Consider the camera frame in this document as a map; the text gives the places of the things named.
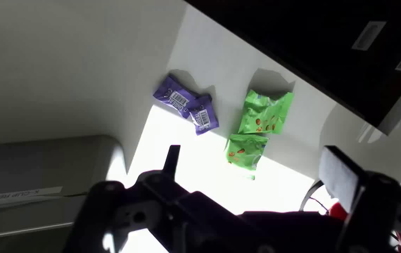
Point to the green sachet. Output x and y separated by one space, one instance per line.
263 114
245 151

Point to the dark kitchen cabinet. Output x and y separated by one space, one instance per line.
349 50

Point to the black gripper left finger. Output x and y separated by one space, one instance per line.
170 164

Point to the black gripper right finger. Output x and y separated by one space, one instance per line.
339 176

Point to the purple sachet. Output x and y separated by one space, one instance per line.
203 114
172 93

